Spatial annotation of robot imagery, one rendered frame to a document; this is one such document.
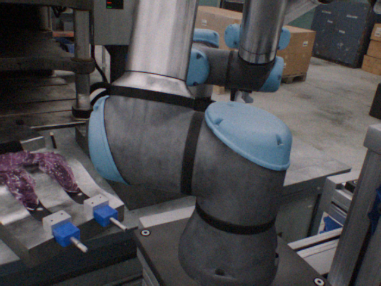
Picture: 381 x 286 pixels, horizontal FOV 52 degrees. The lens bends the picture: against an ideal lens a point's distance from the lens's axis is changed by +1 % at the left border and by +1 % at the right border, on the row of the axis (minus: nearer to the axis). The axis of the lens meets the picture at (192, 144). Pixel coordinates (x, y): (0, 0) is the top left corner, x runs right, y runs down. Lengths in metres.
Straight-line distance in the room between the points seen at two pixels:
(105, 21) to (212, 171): 1.42
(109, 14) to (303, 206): 1.15
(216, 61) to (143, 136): 0.35
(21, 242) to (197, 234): 0.50
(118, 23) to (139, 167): 1.40
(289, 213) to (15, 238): 0.99
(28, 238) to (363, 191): 0.69
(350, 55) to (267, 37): 7.27
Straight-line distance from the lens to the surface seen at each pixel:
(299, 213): 1.61
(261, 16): 0.71
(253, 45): 0.74
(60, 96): 2.06
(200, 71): 0.78
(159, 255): 0.60
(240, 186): 0.48
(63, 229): 0.94
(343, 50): 8.08
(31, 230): 0.97
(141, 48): 0.52
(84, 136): 1.41
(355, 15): 7.97
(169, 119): 0.49
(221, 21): 5.02
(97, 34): 1.83
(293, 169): 1.47
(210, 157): 0.47
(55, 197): 1.07
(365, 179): 0.63
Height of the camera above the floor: 1.43
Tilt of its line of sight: 24 degrees down
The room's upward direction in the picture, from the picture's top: 6 degrees clockwise
